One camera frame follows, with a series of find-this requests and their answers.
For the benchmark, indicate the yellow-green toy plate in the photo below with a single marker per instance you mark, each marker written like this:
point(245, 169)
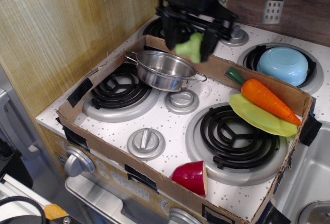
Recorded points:
point(260, 118)

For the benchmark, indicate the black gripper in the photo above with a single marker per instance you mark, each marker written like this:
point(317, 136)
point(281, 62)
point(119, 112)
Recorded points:
point(208, 16)

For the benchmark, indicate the brown cardboard fence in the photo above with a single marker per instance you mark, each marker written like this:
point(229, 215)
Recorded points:
point(234, 196)

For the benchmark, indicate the green toy broccoli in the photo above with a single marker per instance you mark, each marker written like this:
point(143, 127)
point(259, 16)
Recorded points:
point(191, 48)

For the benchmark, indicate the light blue bowl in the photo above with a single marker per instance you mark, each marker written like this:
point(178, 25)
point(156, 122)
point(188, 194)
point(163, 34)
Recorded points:
point(284, 63)

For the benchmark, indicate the back silver stove knob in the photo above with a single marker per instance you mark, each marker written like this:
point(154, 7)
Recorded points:
point(239, 37)

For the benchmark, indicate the silver oven front knob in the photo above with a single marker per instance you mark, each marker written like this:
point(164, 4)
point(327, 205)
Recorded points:
point(77, 162)

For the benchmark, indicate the back right black burner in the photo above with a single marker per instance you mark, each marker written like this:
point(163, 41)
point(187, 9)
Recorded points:
point(251, 57)

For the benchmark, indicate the orange yellow object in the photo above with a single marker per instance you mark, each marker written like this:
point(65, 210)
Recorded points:
point(53, 211)

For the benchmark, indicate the steel sink basin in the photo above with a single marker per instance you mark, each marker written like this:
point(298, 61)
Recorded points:
point(303, 193)

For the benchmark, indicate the silver stove knob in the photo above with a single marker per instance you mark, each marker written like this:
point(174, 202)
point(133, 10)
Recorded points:
point(146, 144)
point(182, 103)
point(239, 37)

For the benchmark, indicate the orange toy carrot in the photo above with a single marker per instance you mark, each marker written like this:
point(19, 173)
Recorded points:
point(260, 95)

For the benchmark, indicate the small steel pan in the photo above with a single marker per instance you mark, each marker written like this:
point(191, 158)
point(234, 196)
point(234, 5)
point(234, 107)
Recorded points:
point(164, 71)

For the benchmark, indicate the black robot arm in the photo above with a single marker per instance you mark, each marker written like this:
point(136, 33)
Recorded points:
point(209, 17)

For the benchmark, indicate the middle silver stove knob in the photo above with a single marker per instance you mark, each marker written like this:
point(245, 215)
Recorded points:
point(182, 103)

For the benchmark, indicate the hanging silver grater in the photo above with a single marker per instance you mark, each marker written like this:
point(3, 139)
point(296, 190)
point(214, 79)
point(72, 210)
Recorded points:
point(272, 12)

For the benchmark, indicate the back left black burner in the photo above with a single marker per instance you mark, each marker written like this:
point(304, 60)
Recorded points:
point(154, 28)

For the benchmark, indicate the front silver stove knob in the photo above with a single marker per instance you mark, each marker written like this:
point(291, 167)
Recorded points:
point(146, 144)

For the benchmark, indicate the red toy apple half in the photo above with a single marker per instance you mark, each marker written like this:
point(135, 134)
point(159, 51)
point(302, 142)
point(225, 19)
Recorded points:
point(192, 176)

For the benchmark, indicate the silver oven knob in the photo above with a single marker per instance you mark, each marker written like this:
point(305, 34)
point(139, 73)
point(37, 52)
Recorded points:
point(77, 162)
point(177, 216)

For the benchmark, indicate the silver oven door handle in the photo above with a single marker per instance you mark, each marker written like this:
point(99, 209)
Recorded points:
point(100, 201)

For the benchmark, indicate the front right black burner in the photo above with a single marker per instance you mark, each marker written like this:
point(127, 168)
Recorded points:
point(233, 142)

